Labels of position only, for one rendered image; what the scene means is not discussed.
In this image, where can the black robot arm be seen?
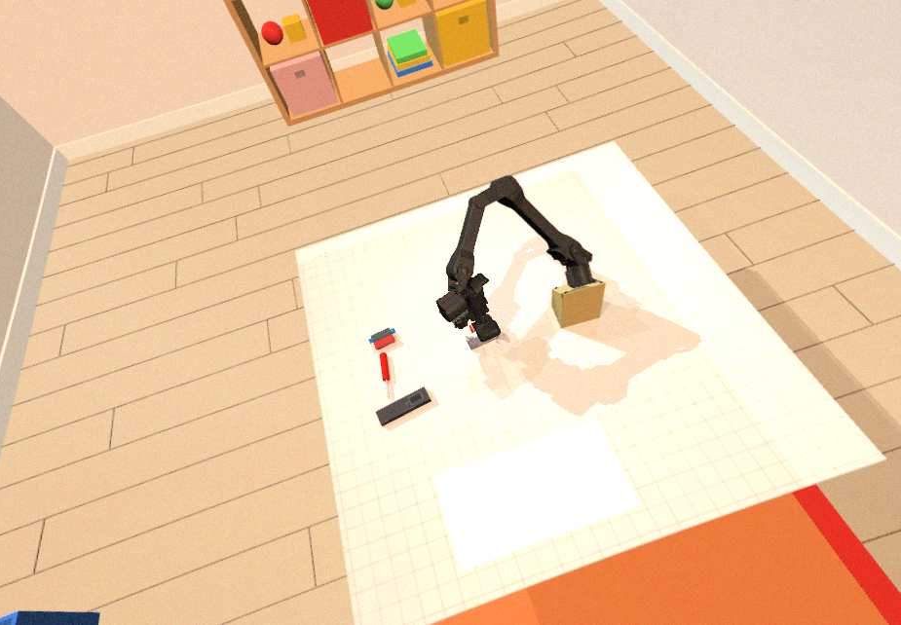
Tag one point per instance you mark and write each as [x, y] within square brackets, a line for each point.
[469, 290]

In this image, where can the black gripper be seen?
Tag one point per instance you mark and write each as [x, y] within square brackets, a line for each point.
[485, 327]

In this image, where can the red-handled screwdriver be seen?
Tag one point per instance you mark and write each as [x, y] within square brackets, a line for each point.
[385, 370]

